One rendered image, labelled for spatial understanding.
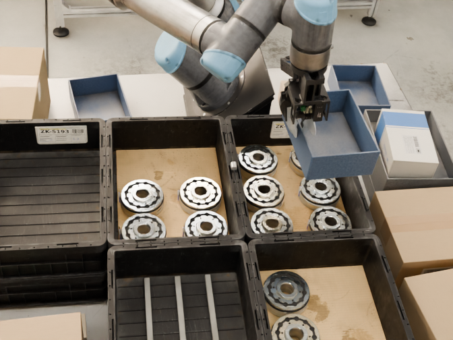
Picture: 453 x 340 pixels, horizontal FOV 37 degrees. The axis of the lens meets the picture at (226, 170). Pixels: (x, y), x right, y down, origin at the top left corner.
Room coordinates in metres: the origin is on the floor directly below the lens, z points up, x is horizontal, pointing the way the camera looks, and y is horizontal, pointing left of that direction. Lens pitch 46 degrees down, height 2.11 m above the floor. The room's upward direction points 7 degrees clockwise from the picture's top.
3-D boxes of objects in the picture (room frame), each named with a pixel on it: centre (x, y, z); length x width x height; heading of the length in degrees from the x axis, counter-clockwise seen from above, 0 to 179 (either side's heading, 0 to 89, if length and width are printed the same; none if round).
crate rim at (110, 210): (1.09, 0.13, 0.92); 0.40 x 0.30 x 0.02; 13
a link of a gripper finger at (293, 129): (1.05, -0.13, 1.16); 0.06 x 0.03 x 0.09; 15
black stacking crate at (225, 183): (1.09, 0.13, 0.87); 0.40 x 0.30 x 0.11; 13
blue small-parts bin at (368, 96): (1.72, -0.38, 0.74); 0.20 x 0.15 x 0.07; 11
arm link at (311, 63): (1.06, -0.13, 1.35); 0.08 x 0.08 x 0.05
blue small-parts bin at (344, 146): (1.10, -0.21, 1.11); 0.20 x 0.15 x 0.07; 17
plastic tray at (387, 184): (1.39, -0.49, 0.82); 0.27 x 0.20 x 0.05; 10
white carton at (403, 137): (1.37, -0.47, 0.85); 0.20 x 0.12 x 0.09; 5
